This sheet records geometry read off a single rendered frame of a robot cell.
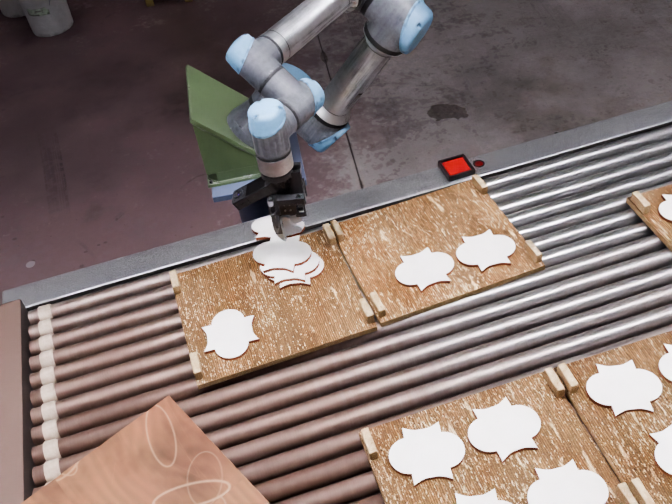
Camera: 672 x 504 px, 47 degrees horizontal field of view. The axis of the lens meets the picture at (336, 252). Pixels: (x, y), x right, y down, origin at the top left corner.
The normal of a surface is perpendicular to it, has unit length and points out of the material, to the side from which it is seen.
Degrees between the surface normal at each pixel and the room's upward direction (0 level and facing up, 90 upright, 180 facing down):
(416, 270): 0
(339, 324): 0
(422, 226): 0
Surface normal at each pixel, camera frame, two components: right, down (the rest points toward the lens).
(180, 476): -0.11, -0.70
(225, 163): 0.18, 0.68
